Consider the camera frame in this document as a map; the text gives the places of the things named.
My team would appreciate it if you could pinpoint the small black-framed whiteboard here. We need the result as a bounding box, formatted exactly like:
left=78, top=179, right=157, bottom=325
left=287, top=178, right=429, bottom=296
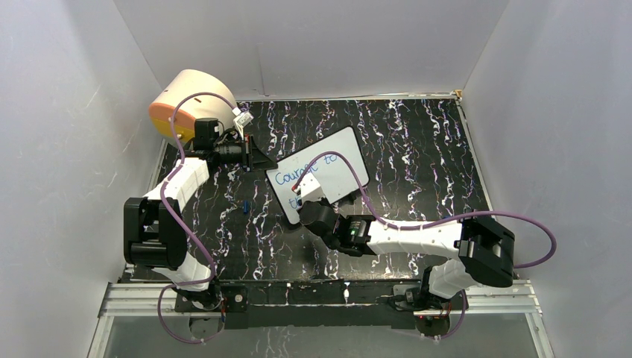
left=265, top=126, right=370, bottom=225

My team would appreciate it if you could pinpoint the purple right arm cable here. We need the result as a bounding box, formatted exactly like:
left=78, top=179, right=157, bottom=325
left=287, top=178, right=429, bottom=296
left=292, top=151, right=558, bottom=341

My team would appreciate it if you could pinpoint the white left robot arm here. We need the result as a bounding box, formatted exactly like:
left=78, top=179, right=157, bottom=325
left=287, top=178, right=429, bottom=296
left=123, top=118, right=278, bottom=310

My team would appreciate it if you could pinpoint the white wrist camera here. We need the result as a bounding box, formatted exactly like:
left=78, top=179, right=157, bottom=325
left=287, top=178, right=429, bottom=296
left=292, top=173, right=326, bottom=204
left=232, top=107, right=253, bottom=137

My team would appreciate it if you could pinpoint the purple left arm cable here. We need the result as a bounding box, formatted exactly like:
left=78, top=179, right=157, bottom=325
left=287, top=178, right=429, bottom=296
left=157, top=92, right=233, bottom=346

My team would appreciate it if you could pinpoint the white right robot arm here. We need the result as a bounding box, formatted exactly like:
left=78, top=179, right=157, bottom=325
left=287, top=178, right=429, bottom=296
left=299, top=201, right=515, bottom=309

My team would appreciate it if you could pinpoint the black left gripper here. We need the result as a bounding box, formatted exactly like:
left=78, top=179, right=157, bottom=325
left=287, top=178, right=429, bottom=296
left=215, top=134, right=279, bottom=174

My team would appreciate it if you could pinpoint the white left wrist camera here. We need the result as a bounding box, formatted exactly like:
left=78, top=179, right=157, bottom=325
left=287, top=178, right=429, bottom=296
left=232, top=107, right=253, bottom=137

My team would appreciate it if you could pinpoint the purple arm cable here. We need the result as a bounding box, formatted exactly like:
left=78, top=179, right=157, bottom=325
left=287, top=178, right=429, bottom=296
left=292, top=151, right=558, bottom=341
left=157, top=92, right=233, bottom=346

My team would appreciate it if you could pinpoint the beige and orange cylinder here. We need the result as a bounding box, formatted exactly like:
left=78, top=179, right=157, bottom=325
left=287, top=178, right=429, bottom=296
left=148, top=69, right=238, bottom=144

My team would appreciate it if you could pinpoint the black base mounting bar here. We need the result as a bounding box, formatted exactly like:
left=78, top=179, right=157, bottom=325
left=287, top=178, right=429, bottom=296
left=174, top=279, right=468, bottom=333

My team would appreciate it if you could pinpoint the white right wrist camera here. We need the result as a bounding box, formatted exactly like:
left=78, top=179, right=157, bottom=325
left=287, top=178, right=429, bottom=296
left=292, top=173, right=326, bottom=204

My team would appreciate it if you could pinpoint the aluminium frame rail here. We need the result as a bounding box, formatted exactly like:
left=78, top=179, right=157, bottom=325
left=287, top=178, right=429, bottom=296
left=98, top=283, right=220, bottom=318

